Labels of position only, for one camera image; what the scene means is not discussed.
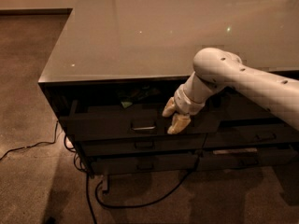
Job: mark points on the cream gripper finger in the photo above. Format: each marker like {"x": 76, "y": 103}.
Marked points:
{"x": 170, "y": 108}
{"x": 179, "y": 123}

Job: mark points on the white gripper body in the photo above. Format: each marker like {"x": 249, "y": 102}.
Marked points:
{"x": 188, "y": 103}

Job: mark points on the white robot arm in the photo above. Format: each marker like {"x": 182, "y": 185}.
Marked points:
{"x": 216, "y": 69}

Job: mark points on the grey cabinet with glossy top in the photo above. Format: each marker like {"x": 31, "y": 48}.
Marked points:
{"x": 109, "y": 48}

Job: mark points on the green snack bag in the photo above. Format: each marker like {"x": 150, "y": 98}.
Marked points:
{"x": 129, "y": 99}

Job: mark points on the dark wall baseboard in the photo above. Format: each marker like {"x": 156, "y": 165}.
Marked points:
{"x": 35, "y": 11}

